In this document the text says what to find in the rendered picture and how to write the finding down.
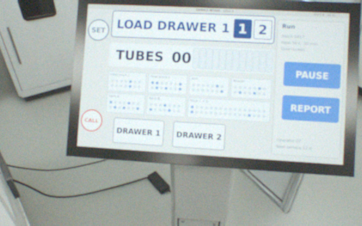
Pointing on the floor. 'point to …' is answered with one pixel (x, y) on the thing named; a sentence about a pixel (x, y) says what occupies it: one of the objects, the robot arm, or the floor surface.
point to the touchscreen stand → (200, 195)
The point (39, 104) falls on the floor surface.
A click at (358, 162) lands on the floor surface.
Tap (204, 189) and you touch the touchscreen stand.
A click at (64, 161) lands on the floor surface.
